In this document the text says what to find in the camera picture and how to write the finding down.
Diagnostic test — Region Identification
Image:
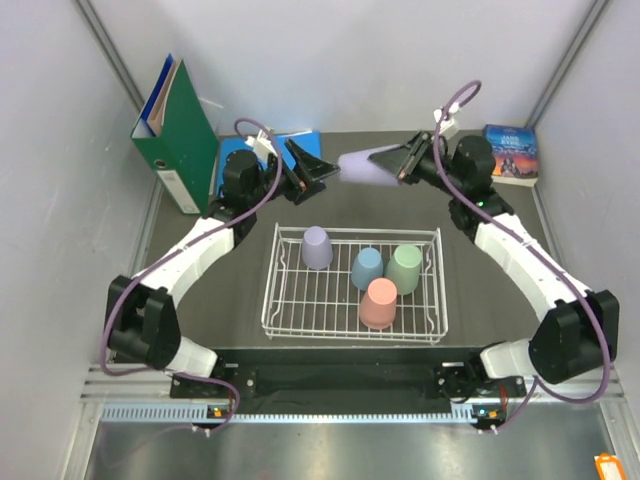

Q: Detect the green lever arch binder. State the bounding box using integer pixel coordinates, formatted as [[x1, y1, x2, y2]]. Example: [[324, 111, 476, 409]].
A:
[[131, 55, 219, 215]]

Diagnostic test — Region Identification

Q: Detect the blue folder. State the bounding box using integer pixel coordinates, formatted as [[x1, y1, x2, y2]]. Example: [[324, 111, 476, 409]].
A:
[[214, 130, 321, 194]]

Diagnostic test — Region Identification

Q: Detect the dark green cup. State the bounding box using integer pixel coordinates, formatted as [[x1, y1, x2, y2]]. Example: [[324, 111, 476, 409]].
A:
[[384, 244, 423, 296]]

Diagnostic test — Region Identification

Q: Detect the white wire dish rack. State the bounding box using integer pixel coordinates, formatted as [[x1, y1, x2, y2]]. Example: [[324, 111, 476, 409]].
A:
[[261, 225, 449, 345]]

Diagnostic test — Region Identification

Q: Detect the purple cup in rack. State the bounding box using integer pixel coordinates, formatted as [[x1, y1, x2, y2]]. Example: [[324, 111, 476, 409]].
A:
[[302, 226, 333, 270]]

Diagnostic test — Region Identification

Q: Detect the Jane Eyre paperback book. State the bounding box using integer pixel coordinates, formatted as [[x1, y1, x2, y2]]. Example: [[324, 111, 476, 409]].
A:
[[483, 124, 539, 188]]

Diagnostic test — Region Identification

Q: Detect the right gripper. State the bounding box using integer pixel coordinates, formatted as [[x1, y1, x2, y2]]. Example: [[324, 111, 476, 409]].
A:
[[371, 130, 466, 198]]

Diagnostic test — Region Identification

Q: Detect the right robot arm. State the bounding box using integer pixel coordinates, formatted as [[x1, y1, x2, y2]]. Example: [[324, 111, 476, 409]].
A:
[[368, 131, 620, 399]]

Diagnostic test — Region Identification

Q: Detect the orange tag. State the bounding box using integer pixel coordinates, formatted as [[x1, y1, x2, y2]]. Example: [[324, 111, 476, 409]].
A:
[[594, 453, 627, 480]]

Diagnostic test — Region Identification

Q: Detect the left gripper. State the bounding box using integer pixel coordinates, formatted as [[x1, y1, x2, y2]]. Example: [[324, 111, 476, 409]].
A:
[[246, 138, 338, 208]]

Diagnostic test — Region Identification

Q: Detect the pink cup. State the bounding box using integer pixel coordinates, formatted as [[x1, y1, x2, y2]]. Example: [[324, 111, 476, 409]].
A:
[[359, 278, 398, 330]]

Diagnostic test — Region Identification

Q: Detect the purple cup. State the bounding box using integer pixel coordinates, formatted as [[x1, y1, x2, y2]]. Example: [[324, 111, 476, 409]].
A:
[[338, 144, 400, 187], [302, 226, 333, 270]]

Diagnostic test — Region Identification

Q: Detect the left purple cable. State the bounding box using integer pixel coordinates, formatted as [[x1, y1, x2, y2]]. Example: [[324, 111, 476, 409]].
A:
[[99, 117, 284, 436]]

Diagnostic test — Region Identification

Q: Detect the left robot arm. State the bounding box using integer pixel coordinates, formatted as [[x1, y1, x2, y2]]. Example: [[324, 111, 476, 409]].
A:
[[104, 137, 340, 397]]

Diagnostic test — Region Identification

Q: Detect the white cable duct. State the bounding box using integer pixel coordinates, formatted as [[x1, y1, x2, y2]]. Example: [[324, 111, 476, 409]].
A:
[[100, 403, 478, 425]]

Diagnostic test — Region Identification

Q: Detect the blue cup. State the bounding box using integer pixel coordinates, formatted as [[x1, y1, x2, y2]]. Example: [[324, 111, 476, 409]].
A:
[[351, 247, 384, 291]]

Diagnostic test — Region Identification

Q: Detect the purple cable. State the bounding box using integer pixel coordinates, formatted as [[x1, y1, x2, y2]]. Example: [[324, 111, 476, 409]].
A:
[[99, 117, 284, 436], [432, 80, 616, 432]]

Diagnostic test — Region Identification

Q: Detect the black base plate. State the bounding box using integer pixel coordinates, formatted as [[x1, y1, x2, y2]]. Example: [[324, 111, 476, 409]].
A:
[[169, 347, 526, 401]]

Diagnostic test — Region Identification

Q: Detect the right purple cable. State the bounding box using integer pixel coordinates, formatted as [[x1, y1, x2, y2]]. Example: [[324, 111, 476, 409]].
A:
[[432, 80, 616, 432]]

